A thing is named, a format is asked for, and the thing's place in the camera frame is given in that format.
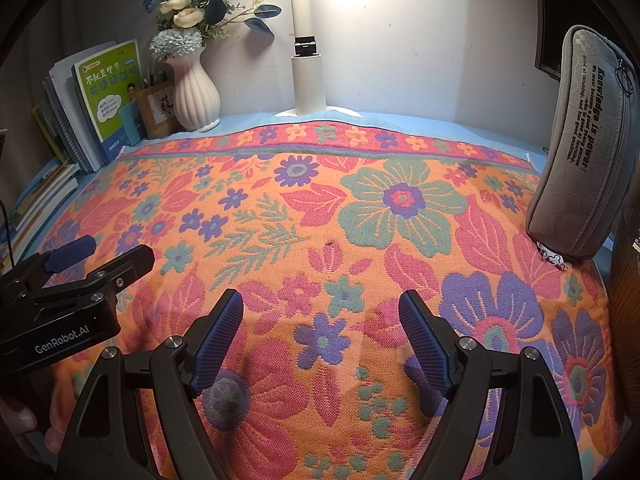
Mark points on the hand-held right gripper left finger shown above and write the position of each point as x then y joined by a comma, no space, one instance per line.
220,340

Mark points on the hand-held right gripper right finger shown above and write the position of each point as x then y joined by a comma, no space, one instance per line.
425,340

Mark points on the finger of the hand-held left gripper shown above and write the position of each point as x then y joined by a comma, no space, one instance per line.
130,265
70,252

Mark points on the person's left hand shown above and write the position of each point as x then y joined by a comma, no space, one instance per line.
20,417

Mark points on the small blue book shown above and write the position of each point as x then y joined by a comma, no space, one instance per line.
131,122

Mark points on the stack of books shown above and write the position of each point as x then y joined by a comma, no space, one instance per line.
60,110

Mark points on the black white fabric charm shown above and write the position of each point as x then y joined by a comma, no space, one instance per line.
550,255

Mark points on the green cover book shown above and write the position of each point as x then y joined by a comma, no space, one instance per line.
107,85

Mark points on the floral woven cloth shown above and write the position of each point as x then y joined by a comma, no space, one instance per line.
320,200

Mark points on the grey pencil case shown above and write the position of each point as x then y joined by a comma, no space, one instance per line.
575,160

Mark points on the artificial flower bouquet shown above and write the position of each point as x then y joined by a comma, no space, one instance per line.
187,17

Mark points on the white desk lamp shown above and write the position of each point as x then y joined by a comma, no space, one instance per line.
310,85

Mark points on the black lamp clip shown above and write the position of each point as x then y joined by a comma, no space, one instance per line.
306,47

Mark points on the dark picture frame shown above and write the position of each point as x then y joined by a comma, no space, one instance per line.
547,35

